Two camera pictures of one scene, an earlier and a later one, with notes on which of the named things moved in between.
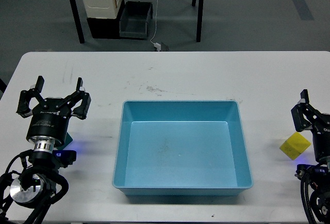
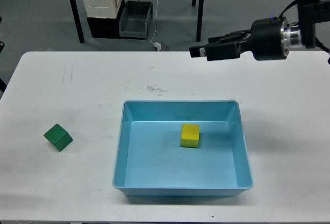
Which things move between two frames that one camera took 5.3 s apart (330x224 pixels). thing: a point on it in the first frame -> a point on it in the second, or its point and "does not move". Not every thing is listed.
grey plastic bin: [134, 18] does not move
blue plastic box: [182, 147] does not move
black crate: [106, 28] does not move
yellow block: [295, 145] -> [190, 135]
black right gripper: [305, 116] -> [264, 39]
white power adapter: [157, 45] does not move
